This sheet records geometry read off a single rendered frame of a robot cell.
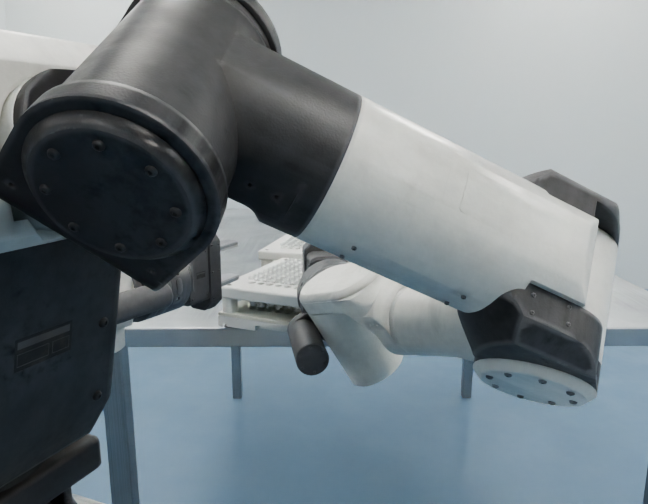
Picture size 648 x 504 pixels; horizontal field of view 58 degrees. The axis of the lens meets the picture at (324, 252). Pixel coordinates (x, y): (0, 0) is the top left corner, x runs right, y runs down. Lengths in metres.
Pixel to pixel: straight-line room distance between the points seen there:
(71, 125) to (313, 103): 0.12
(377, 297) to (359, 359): 0.10
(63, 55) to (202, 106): 0.17
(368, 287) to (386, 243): 0.23
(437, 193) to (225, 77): 0.12
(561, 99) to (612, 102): 0.34
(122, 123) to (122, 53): 0.05
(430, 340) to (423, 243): 0.20
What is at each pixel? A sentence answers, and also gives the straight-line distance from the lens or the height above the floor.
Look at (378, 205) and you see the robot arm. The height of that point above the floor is 1.14.
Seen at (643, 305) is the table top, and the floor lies 0.84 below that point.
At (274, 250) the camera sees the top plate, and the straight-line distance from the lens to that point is 1.28.
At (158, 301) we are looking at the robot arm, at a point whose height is 0.97.
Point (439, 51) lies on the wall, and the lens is 4.56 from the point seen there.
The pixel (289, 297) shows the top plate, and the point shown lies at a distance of 0.94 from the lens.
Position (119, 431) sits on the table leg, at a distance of 1.17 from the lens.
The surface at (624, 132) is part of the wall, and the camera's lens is 4.72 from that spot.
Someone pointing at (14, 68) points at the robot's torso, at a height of 1.21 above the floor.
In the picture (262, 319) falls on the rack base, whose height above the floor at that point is 0.86.
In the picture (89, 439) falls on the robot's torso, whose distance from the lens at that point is 0.56.
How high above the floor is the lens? 1.18
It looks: 12 degrees down
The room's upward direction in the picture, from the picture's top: straight up
